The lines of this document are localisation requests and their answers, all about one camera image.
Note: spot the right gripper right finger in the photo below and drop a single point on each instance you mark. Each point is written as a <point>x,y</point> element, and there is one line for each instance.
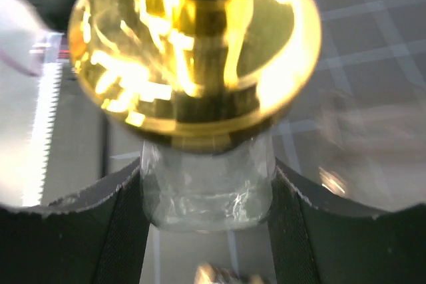
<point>319,237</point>

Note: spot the white slotted cable duct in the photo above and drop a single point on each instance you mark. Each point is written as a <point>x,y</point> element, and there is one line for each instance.
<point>44,120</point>

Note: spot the lying small spice bottle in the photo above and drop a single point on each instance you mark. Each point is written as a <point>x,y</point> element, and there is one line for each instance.
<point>210,274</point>

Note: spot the tall clear liquid bottle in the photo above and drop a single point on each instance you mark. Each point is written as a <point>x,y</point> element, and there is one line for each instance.
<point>200,82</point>

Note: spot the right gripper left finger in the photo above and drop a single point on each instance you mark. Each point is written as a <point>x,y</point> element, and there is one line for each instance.
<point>95,235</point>

